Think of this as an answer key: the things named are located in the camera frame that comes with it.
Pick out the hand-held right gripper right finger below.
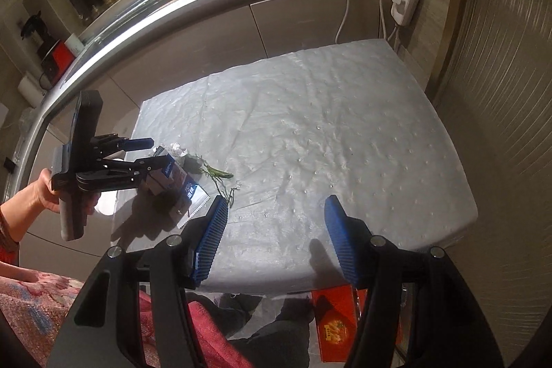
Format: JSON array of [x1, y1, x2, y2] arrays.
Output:
[[324, 196, 505, 368]]

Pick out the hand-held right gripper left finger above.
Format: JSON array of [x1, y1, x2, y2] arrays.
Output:
[[45, 196, 229, 368]]

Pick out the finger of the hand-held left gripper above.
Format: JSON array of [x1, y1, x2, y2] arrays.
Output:
[[100, 153, 174, 192], [120, 137, 155, 152]]

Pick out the blue snack packet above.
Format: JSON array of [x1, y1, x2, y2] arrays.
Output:
[[144, 150, 193, 196]]

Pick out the person's left forearm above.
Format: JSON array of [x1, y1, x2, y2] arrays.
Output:
[[0, 180, 44, 262]]

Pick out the person's left hand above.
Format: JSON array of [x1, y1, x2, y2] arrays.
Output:
[[38, 169, 99, 218]]

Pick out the silver blue sachet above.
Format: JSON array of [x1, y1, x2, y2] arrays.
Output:
[[170, 180, 212, 229]]

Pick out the white cylindrical appliance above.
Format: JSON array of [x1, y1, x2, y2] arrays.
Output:
[[18, 75, 46, 110]]

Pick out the green vegetable stems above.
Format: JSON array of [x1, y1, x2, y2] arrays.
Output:
[[185, 153, 240, 207]]

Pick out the red blender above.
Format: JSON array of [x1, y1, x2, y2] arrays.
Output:
[[19, 12, 76, 84]]

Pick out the white cup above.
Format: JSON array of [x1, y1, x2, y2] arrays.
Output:
[[65, 32, 85, 57]]

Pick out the red printed box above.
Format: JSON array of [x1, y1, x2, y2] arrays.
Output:
[[311, 285, 404, 364]]

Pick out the dark cloth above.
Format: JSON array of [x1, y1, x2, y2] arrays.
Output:
[[185, 292, 313, 368]]

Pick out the grey table cover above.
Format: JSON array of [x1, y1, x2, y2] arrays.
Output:
[[111, 38, 479, 295]]

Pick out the stainless steel sink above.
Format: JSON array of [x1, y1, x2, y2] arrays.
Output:
[[82, 0, 214, 41]]

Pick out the person's left leg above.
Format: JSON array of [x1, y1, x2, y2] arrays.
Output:
[[0, 262, 70, 291]]

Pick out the person's red patterned clothing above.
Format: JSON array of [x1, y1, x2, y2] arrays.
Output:
[[0, 265, 255, 368]]

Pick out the white plug cable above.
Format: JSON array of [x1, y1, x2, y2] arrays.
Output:
[[378, 0, 400, 50]]

